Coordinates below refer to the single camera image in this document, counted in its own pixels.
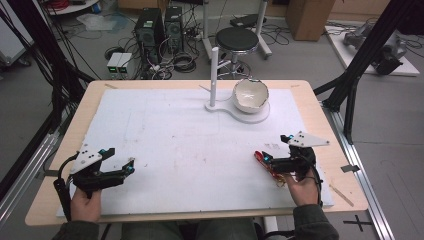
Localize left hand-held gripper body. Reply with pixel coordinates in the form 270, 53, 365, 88
68, 143, 127, 200

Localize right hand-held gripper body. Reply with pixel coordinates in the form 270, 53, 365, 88
270, 130, 331, 183

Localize red and gold ornament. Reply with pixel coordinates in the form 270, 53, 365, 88
254, 150, 288, 188

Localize person's left hand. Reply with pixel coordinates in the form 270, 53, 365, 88
69, 186, 103, 224

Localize person's right hand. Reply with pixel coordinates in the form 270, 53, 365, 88
284, 166, 321, 208

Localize thin wooden stick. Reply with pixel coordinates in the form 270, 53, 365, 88
328, 183, 355, 208

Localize white ceramic bowl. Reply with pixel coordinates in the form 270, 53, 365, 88
232, 78, 270, 115

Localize white foam board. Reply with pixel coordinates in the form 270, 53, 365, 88
55, 87, 335, 218

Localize person's legs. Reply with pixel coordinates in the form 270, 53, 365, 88
119, 217, 260, 240

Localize white power supply box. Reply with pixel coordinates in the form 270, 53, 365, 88
116, 52, 134, 76
106, 52, 123, 76

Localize white stand with pole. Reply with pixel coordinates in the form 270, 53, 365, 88
199, 46, 271, 125

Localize black round stool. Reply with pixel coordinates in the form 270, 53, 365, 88
214, 26, 261, 80

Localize brown cardboard box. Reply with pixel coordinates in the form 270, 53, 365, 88
285, 0, 336, 42

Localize black computer tower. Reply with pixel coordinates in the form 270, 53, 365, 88
134, 7, 166, 68
163, 5, 185, 54

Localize grey machine on platform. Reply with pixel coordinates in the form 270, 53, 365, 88
342, 23, 408, 76

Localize white platform board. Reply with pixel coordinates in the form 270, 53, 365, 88
324, 20, 421, 78

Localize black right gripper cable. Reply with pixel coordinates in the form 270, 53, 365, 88
311, 166, 325, 208

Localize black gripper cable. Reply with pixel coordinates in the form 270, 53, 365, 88
53, 154, 80, 223
311, 166, 325, 208

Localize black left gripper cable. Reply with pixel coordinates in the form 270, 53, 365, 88
53, 154, 80, 223

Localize aluminium rail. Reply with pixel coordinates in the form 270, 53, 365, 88
0, 131, 65, 229
320, 99, 397, 240

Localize black metal frame strut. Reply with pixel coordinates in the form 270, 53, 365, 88
313, 0, 424, 145
0, 0, 96, 134

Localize bundle of floor cables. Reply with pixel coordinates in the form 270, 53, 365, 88
139, 29, 201, 80

